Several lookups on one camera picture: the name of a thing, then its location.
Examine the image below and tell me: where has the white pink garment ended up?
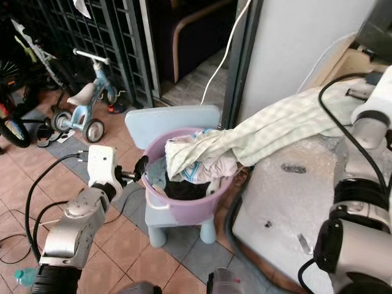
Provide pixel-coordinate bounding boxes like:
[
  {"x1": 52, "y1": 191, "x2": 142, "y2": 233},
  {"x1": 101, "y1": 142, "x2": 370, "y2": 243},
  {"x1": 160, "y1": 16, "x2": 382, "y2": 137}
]
[{"x1": 167, "y1": 134, "x2": 239, "y2": 184}]

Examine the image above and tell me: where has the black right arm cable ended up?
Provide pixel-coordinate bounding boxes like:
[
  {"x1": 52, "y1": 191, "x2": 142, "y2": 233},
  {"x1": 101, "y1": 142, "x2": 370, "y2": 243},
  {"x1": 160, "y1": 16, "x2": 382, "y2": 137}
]
[{"x1": 317, "y1": 72, "x2": 388, "y2": 192}]

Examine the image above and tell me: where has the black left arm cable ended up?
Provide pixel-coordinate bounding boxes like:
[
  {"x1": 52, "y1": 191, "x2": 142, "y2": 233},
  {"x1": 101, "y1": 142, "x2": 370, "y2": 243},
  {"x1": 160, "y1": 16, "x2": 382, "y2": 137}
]
[{"x1": 24, "y1": 151, "x2": 92, "y2": 264}]

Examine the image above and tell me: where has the grey washer hose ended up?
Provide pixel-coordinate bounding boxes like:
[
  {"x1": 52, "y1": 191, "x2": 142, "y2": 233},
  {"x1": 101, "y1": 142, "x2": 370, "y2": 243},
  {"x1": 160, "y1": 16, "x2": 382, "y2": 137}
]
[{"x1": 222, "y1": 175, "x2": 273, "y2": 290}]

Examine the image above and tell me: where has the purple plastic laundry basin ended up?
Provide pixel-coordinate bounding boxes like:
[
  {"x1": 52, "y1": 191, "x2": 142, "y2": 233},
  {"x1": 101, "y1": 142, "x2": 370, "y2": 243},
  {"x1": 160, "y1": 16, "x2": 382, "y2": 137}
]
[{"x1": 140, "y1": 127, "x2": 241, "y2": 225}]

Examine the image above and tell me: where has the robot right leg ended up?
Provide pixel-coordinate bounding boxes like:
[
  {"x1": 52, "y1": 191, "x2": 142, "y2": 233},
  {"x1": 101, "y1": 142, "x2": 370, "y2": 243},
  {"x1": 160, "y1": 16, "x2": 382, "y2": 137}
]
[{"x1": 208, "y1": 267, "x2": 253, "y2": 294}]

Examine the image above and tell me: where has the robot leg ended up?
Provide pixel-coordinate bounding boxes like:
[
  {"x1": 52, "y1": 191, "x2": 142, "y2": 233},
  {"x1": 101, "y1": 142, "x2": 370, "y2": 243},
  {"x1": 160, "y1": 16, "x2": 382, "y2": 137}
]
[
  {"x1": 116, "y1": 280, "x2": 164, "y2": 294},
  {"x1": 208, "y1": 267, "x2": 253, "y2": 294}
]

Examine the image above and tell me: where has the robot left leg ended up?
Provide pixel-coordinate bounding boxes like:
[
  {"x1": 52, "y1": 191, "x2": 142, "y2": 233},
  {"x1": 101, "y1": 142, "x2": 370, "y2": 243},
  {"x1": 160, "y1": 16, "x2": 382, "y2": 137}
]
[{"x1": 116, "y1": 280, "x2": 164, "y2": 294}]

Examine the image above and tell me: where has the black bicycle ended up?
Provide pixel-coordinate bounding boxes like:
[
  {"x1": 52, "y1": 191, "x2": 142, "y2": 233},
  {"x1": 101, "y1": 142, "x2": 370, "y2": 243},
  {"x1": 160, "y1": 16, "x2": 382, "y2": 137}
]
[{"x1": 0, "y1": 18, "x2": 63, "y2": 149}]

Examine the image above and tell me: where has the black metal grille gate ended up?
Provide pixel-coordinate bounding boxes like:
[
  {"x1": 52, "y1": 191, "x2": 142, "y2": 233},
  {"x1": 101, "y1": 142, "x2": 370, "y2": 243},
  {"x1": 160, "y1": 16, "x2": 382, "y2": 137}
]
[{"x1": 31, "y1": 0, "x2": 151, "y2": 110}]

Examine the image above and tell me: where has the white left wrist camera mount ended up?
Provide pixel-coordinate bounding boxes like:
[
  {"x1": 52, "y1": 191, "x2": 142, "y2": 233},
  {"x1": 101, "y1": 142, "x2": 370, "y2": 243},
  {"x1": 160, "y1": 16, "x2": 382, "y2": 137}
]
[{"x1": 88, "y1": 145, "x2": 119, "y2": 186}]

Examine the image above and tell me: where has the light blue plastic child chair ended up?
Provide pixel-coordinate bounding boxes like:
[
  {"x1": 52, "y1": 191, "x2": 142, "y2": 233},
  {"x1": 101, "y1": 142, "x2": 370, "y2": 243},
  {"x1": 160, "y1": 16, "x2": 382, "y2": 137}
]
[{"x1": 126, "y1": 105, "x2": 222, "y2": 249}]

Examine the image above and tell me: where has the white hanging cloth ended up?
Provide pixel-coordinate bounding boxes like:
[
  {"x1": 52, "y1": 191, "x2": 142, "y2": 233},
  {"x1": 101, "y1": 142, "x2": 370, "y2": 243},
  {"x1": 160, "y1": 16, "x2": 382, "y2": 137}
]
[{"x1": 73, "y1": 0, "x2": 93, "y2": 18}]

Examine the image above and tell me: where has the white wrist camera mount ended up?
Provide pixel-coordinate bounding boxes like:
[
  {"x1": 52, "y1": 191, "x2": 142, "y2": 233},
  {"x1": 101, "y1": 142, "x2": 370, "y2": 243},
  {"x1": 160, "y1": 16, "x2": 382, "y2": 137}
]
[
  {"x1": 88, "y1": 145, "x2": 119, "y2": 186},
  {"x1": 351, "y1": 64, "x2": 392, "y2": 126}
]

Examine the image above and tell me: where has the green checkered cloth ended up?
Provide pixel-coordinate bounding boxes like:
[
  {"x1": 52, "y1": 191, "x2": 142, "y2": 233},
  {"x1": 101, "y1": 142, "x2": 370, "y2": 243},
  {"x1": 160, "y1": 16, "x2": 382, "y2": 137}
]
[{"x1": 165, "y1": 80, "x2": 369, "y2": 179}]

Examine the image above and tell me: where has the white top-load washing machine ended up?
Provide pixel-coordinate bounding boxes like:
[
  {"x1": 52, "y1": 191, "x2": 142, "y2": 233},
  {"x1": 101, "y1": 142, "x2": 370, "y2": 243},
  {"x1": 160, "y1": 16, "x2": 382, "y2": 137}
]
[{"x1": 232, "y1": 136, "x2": 353, "y2": 292}]

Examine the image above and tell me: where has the clear plastic bottle green cap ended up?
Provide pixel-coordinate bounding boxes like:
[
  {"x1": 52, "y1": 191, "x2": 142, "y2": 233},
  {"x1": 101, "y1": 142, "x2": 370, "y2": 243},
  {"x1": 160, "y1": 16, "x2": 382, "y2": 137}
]
[{"x1": 13, "y1": 267, "x2": 39, "y2": 288}]

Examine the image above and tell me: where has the dark armchair wooden trim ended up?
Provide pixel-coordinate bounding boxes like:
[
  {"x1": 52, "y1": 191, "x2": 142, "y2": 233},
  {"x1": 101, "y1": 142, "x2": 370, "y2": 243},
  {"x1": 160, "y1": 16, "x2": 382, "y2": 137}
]
[{"x1": 147, "y1": 0, "x2": 241, "y2": 85}]

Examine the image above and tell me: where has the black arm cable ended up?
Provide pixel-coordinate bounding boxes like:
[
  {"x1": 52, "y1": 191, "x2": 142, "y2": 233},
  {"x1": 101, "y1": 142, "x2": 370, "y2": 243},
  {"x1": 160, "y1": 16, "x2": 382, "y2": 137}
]
[
  {"x1": 24, "y1": 151, "x2": 92, "y2": 264},
  {"x1": 317, "y1": 72, "x2": 388, "y2": 192}
]

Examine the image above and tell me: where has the thin black floor cable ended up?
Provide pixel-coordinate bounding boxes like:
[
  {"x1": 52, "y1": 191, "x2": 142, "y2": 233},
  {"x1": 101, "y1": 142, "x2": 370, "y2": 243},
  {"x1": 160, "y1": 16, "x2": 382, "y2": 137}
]
[{"x1": 0, "y1": 219, "x2": 32, "y2": 266}]

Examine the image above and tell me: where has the light blue child tricycle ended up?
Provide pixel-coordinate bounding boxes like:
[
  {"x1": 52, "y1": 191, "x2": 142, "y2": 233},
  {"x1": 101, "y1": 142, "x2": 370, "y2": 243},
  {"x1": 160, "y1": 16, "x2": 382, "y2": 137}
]
[{"x1": 52, "y1": 48, "x2": 124, "y2": 145}]

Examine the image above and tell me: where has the dark garment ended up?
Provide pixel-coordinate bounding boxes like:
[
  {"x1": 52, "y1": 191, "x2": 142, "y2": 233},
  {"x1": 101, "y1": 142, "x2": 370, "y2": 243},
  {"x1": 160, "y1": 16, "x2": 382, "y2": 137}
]
[{"x1": 152, "y1": 158, "x2": 212, "y2": 202}]

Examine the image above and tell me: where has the thick white cable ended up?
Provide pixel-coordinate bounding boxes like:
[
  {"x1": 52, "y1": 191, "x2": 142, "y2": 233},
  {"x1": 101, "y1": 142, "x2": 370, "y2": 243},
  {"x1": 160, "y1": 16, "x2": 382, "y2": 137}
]
[{"x1": 200, "y1": 0, "x2": 253, "y2": 106}]

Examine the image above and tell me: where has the brown cardboard box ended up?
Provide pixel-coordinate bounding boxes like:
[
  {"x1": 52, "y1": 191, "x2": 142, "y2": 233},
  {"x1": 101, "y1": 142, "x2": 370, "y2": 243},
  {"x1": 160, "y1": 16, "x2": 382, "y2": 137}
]
[{"x1": 299, "y1": 46, "x2": 392, "y2": 94}]

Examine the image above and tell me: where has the thin white cable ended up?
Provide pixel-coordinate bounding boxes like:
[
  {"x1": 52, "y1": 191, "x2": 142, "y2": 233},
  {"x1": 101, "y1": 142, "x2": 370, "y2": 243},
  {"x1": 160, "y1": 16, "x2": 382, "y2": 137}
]
[{"x1": 296, "y1": 32, "x2": 357, "y2": 94}]

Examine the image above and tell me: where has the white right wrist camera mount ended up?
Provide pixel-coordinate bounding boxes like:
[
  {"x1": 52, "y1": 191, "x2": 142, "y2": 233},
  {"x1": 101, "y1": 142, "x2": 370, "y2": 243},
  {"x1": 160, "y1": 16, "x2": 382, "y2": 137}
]
[{"x1": 351, "y1": 64, "x2": 392, "y2": 126}]

